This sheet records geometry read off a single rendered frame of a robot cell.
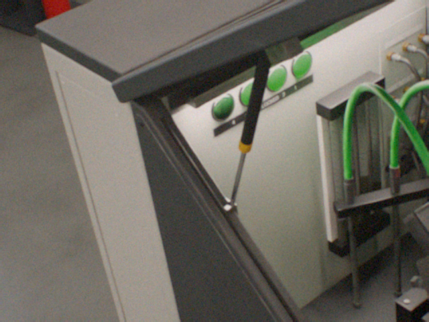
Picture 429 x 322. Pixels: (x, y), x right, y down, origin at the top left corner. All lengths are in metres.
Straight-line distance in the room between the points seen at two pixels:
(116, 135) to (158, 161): 0.13
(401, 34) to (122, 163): 0.60
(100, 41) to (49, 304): 1.91
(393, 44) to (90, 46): 0.59
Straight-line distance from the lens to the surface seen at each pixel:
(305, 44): 1.51
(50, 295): 3.32
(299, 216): 1.72
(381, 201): 1.69
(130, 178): 1.54
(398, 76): 1.78
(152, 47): 1.43
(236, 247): 1.34
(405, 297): 1.66
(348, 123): 1.55
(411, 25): 1.76
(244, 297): 1.39
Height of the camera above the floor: 2.14
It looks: 34 degrees down
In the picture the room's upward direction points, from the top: 10 degrees counter-clockwise
